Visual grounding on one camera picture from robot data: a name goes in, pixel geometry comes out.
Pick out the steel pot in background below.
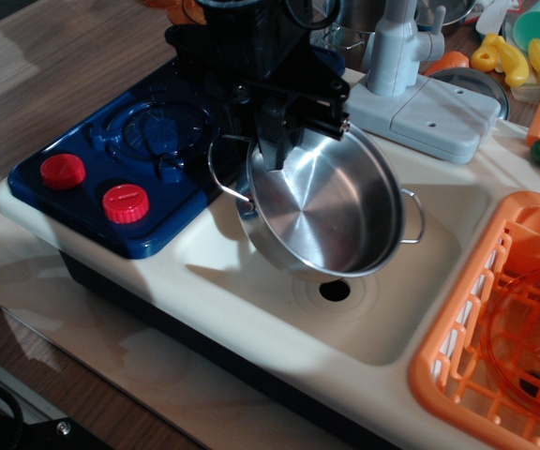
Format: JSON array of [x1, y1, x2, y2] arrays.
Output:
[[312, 0, 386, 51]]

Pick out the orange transparent pot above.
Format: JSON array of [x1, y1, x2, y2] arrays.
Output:
[[142, 0, 206, 25]]

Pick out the steel lid behind faucet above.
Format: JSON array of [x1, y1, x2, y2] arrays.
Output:
[[429, 67, 510, 120]]

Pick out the orange transparent lid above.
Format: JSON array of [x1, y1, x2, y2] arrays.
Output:
[[480, 270, 540, 417]]

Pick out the stainless steel pan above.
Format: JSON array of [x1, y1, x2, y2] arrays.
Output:
[[207, 126, 427, 282]]

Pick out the red stove knob left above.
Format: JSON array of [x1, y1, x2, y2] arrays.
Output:
[[39, 153, 86, 190]]

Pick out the red stove knob right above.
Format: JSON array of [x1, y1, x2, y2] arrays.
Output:
[[102, 184, 150, 225]]

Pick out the steel bowl in background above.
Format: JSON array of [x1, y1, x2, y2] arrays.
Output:
[[415, 0, 475, 36]]

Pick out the grey toy faucet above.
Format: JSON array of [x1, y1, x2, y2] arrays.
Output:
[[345, 1, 500, 164]]

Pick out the red stove knob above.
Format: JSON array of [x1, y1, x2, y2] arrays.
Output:
[[39, 153, 86, 190], [102, 184, 150, 225]]

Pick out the cream toy sink unit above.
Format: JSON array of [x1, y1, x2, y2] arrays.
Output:
[[0, 121, 540, 449]]

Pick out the black object bottom left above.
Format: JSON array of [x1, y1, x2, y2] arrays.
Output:
[[0, 386, 111, 450]]

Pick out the orange dish rack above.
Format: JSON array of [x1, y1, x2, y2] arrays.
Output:
[[409, 191, 540, 449]]

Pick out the orange toy carrot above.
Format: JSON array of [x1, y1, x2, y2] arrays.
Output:
[[424, 51, 470, 77]]

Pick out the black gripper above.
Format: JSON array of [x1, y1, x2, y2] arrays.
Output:
[[165, 1, 350, 184]]

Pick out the yellow toy banana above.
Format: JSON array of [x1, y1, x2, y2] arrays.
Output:
[[470, 34, 530, 88]]

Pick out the blue toy stove top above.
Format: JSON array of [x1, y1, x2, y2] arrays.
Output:
[[7, 59, 235, 259]]

